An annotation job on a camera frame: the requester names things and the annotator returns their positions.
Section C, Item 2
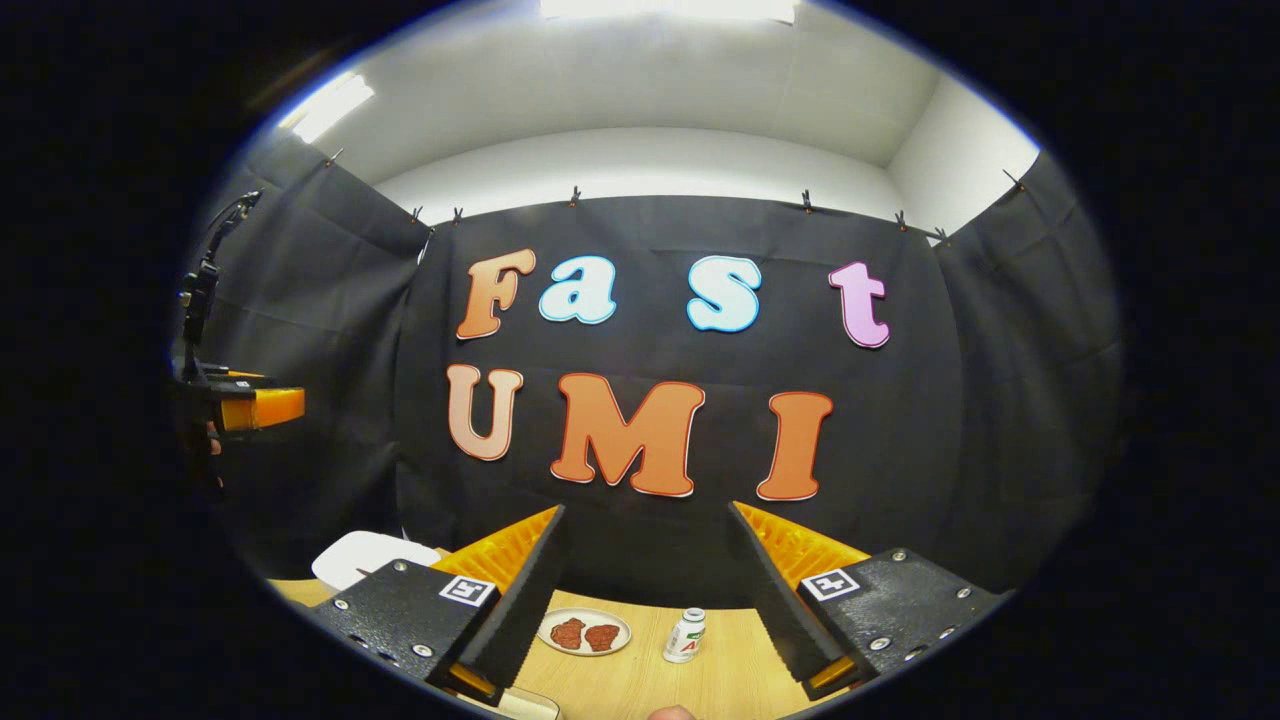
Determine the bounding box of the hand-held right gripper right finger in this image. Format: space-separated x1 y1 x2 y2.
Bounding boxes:
727 500 1006 701

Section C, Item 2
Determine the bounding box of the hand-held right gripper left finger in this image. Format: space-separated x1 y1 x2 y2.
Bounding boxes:
305 505 571 706

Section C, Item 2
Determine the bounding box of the white rice cooker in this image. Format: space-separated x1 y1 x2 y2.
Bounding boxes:
312 531 441 591

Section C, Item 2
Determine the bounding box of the clear plastic rice container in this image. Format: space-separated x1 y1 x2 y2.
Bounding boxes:
470 685 561 720

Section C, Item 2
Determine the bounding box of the white drink bottle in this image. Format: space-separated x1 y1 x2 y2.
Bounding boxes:
663 607 707 664

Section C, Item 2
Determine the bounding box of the white round plate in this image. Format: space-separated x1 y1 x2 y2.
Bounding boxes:
537 608 633 657

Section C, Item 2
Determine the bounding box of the black backdrop cloth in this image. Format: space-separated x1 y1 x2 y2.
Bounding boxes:
180 135 1121 611

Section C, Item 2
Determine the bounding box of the row of small backdrop clips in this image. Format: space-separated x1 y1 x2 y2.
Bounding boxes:
325 148 1026 246

